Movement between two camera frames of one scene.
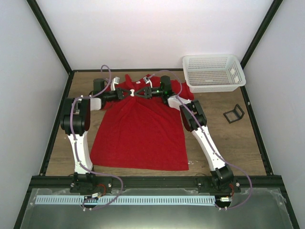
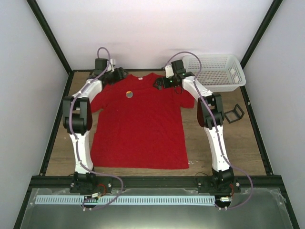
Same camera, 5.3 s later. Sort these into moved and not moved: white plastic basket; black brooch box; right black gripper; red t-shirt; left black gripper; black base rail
Moved: left black gripper; right black gripper
Not moved: white plastic basket; black brooch box; red t-shirt; black base rail
